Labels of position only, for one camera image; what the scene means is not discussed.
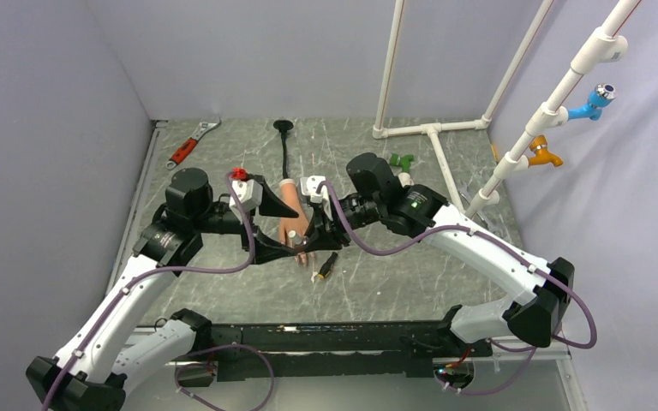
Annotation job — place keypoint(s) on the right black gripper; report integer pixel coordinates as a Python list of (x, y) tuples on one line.
[(324, 232)]

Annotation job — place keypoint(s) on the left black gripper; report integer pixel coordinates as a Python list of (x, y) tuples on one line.
[(268, 247)]

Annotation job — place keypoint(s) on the glitter nail polish bottle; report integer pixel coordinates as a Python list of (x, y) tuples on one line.
[(297, 239)]

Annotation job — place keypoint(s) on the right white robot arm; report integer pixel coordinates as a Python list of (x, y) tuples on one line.
[(537, 292)]

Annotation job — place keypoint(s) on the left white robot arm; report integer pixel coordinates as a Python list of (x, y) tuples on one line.
[(95, 370)]

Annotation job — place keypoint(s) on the near black yellow screwdriver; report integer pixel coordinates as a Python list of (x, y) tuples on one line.
[(327, 267)]

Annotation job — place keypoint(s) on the mannequin practice hand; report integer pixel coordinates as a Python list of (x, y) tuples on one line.
[(290, 196)]

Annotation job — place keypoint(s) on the black hand stand stem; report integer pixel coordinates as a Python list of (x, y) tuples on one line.
[(284, 127)]

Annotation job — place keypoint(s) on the green valve pvc fitting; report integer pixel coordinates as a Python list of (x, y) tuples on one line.
[(404, 163)]

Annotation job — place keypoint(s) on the red adjustable wrench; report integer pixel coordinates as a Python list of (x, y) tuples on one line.
[(183, 151)]

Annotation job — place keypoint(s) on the silver open-end wrench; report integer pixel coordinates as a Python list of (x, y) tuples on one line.
[(489, 224)]

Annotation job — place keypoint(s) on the orange faucet valve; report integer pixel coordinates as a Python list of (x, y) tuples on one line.
[(541, 154)]

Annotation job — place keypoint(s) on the blue faucet valve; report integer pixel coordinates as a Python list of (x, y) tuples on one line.
[(599, 98)]

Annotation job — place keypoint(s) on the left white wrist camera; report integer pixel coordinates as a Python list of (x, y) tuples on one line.
[(247, 187)]

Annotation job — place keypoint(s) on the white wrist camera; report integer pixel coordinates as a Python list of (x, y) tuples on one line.
[(313, 189), (247, 187)]

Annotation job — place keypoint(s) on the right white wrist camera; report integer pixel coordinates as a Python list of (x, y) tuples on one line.
[(313, 189)]

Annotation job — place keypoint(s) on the black base frame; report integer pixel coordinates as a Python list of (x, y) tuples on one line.
[(414, 349)]

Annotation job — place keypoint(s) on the white pvc pipe frame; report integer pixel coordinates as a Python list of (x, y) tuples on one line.
[(542, 80)]

